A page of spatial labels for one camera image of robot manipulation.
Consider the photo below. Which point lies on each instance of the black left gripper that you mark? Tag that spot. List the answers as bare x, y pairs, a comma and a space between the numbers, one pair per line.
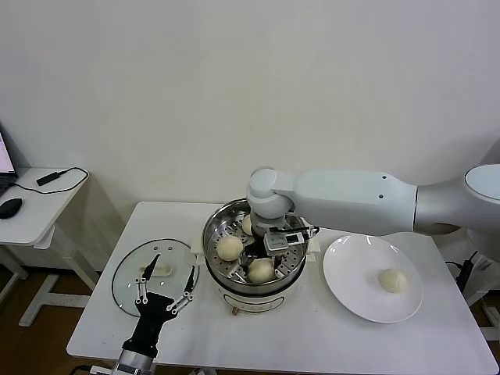
152, 312

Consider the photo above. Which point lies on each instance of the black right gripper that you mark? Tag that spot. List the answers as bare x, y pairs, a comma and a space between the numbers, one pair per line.
259, 246

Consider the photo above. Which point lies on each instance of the white steamed baozi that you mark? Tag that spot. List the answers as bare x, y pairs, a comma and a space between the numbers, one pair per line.
261, 270
392, 281
229, 248
247, 226

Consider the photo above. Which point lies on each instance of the round glass lid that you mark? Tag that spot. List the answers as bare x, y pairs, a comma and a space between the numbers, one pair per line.
129, 275

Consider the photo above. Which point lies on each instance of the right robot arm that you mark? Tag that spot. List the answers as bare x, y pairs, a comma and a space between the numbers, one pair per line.
351, 199

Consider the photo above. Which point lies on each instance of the perforated steel steamer basket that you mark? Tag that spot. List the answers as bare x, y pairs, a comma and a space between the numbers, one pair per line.
218, 226

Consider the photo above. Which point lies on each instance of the white electric cooker pot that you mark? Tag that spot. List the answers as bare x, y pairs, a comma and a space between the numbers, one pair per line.
254, 301

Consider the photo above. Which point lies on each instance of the white round plate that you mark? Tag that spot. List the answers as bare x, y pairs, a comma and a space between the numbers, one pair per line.
351, 269

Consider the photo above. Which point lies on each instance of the white side desk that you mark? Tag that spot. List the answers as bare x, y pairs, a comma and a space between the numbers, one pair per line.
35, 218

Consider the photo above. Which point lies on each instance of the black computer mouse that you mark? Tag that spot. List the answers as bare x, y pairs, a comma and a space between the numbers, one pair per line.
9, 208

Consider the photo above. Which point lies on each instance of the black laptop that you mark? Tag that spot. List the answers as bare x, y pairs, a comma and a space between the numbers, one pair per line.
6, 156

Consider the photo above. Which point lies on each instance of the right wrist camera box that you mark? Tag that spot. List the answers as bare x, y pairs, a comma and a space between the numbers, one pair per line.
279, 242

